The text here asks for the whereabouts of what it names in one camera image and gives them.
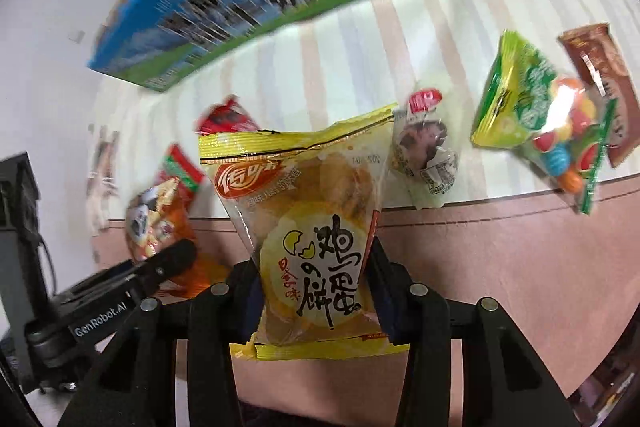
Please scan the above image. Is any panda orange snack bag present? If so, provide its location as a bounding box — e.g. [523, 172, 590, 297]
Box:
[125, 176, 230, 298]

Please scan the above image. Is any yellow egg biscuit bag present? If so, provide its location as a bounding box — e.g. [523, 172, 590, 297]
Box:
[198, 105, 399, 361]

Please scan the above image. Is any clear snack pack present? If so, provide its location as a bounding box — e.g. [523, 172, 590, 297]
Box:
[392, 84, 461, 209]

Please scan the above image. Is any brown chocolate snack packet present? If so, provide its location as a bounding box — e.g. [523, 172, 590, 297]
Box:
[559, 23, 639, 168]

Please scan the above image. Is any red long snack packet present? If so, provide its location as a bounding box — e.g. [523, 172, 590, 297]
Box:
[154, 143, 205, 210]

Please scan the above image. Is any small red snack packet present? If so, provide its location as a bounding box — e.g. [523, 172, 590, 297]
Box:
[195, 94, 259, 135]

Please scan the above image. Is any green candy bag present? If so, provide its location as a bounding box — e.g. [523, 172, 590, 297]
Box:
[470, 30, 617, 215]

